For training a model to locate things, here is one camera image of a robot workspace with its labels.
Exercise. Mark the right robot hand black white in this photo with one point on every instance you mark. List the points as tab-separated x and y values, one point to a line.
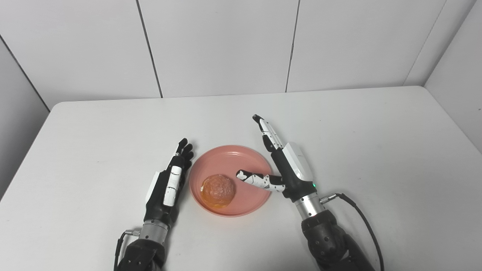
288	169

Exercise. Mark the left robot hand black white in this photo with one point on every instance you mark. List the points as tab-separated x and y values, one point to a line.
167	192

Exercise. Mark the pink round plate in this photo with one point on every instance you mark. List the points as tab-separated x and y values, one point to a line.
256	165

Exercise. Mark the golden cream puff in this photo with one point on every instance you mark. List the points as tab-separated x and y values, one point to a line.
218	190

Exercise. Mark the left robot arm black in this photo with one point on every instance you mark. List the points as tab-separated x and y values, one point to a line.
145	248

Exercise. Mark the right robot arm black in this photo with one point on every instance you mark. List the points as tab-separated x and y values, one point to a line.
327	237

